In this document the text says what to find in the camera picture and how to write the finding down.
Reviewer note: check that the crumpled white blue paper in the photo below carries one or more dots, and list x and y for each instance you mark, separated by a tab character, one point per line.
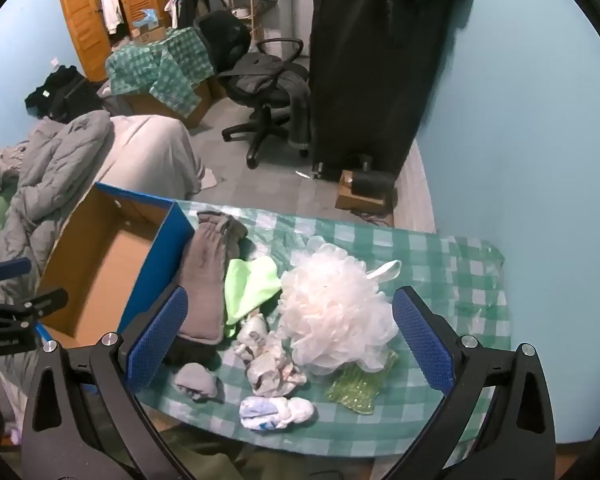
275	410

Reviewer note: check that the white bath loofah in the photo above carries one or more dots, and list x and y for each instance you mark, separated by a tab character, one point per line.
330	310

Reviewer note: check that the green mesh sponge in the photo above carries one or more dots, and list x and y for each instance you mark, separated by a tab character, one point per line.
355	387

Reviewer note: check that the grey duvet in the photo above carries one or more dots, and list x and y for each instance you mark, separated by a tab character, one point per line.
55	170

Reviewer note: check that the green checkered cloth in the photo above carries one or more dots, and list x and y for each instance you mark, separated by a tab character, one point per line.
170	70

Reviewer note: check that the small grey sock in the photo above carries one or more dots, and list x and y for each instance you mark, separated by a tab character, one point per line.
197	380

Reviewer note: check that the beige bed sheet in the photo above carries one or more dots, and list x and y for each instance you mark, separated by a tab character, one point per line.
150	150

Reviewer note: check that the brown cardboard box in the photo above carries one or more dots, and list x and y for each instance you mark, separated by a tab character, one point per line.
192	110

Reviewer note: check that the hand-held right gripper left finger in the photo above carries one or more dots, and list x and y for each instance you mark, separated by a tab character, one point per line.
157	340

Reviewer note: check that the light green cloth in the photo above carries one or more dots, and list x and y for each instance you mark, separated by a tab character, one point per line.
247	285

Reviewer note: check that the black fabric wardrobe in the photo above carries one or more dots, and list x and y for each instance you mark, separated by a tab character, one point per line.
370	60

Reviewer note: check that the dark grey garment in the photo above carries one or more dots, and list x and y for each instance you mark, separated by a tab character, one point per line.
300	110

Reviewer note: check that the grey glove with black cuff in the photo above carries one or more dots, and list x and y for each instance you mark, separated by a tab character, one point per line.
205	285

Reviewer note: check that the white wall socket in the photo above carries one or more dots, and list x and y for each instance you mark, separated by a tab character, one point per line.
54	63

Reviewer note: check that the blue cardboard box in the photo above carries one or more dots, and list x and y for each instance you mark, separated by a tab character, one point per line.
105	270

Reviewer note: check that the green checkered tablecloth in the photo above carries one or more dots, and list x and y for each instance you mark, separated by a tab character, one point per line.
430	260

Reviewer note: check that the small wooden box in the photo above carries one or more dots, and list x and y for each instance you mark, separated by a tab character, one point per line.
352	200

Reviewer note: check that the black cylinder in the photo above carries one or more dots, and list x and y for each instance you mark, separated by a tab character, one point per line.
375	182

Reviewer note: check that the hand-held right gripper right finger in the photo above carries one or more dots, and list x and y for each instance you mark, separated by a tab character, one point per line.
422	345

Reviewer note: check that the blue plastic bag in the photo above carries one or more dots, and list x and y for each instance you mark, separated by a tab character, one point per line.
146	17

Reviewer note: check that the black bag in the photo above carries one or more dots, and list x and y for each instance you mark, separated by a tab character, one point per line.
60	92

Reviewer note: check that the black office chair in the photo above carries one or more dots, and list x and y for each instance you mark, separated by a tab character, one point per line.
252	40

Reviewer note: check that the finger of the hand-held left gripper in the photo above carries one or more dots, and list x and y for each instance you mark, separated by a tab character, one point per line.
10	268
30	305

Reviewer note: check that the dark hanging clothes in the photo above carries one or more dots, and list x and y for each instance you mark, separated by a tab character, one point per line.
195	5

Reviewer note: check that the white hanging garment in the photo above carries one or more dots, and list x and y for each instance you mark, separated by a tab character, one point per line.
111	2

